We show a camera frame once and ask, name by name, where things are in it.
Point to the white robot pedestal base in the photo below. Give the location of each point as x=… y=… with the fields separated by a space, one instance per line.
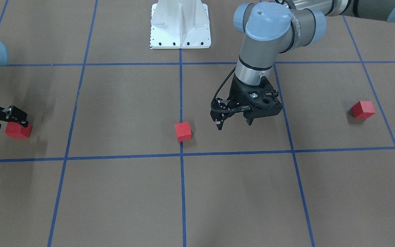
x=180 y=24

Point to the red block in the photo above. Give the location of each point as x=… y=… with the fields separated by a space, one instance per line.
x=17 y=131
x=363 y=109
x=183 y=131

